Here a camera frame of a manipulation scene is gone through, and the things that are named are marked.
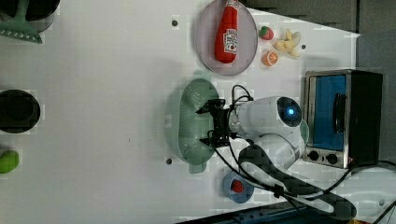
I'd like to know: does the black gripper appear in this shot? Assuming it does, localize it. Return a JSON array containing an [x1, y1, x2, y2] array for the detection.
[[196, 99, 237, 147]]

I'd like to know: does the green plastic strainer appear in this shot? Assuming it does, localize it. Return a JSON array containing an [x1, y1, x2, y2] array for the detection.
[[164, 70, 219, 174]]

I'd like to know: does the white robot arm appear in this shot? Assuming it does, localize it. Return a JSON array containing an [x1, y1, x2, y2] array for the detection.
[[197, 95, 357, 220]]

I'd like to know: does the red strawberry in bowl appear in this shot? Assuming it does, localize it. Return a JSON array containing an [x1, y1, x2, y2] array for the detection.
[[231, 180, 244, 193]]

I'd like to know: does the blue bowl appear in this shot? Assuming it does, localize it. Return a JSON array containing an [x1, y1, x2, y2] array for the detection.
[[222, 172, 254, 203]]

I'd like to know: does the orange slice toy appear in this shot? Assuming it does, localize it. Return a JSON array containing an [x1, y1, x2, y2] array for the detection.
[[262, 50, 278, 66]]

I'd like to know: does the grey round plate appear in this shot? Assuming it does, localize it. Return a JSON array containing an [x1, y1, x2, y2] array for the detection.
[[194, 0, 258, 76]]

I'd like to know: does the red ketchup bottle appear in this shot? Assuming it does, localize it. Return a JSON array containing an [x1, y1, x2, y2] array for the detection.
[[215, 0, 239, 63]]

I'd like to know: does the red toy strawberry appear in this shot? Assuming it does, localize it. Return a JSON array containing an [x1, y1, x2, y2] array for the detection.
[[259, 26, 274, 40]]

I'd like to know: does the peeled toy banana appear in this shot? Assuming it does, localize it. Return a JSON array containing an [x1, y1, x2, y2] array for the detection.
[[274, 29, 302, 58]]

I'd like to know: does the silver toaster oven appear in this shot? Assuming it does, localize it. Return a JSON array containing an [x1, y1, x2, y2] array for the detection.
[[303, 69, 383, 169]]

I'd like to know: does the black round container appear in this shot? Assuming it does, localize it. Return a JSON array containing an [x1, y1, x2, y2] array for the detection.
[[0, 90, 40, 133]]

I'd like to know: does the green toy vegetable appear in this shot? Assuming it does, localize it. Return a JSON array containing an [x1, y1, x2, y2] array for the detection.
[[0, 150, 20, 174]]

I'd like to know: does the dark pot top left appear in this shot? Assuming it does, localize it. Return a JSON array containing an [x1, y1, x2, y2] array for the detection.
[[0, 0, 61, 33]]

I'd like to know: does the green spatula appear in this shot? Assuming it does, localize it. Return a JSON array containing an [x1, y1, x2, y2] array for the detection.
[[0, 0, 42, 44]]

